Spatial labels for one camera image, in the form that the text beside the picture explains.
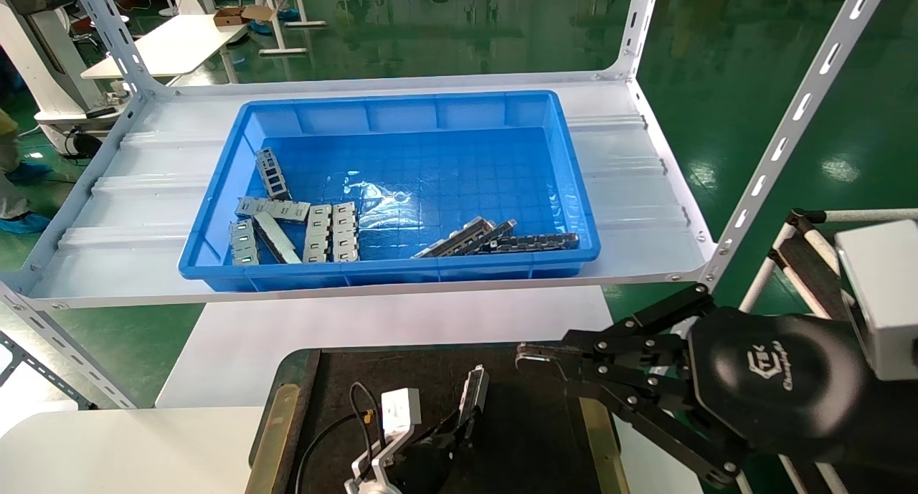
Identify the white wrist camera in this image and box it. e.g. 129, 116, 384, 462
836, 219, 918, 381
379, 388, 422, 435

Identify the person with blue shoe covers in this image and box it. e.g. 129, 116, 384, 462
233, 0, 303, 36

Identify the black container tray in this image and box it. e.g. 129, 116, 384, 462
246, 343, 633, 494

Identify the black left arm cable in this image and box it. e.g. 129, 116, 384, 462
294, 381, 384, 494

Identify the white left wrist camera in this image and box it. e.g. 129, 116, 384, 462
379, 388, 422, 435

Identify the silver camera bracket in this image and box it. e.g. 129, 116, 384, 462
344, 437, 404, 494

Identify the flat open cardboard box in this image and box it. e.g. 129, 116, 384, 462
214, 4, 279, 27

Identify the white machine base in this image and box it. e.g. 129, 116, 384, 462
0, 0, 137, 156

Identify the person in white trousers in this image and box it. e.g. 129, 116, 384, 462
0, 109, 55, 235

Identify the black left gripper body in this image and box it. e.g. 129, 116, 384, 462
391, 437, 456, 494

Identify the blue plastic bin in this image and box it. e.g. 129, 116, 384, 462
177, 89, 602, 294

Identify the white slotted shelf rack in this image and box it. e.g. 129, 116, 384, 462
0, 0, 901, 412

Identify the white table leg frame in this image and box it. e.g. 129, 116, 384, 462
258, 0, 327, 56

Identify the white work table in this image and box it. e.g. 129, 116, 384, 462
80, 14, 248, 85

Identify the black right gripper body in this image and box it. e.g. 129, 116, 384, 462
687, 306, 870, 460

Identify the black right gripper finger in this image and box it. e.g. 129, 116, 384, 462
574, 361, 754, 489
516, 285, 718, 374

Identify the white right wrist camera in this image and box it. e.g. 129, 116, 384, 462
836, 219, 918, 381

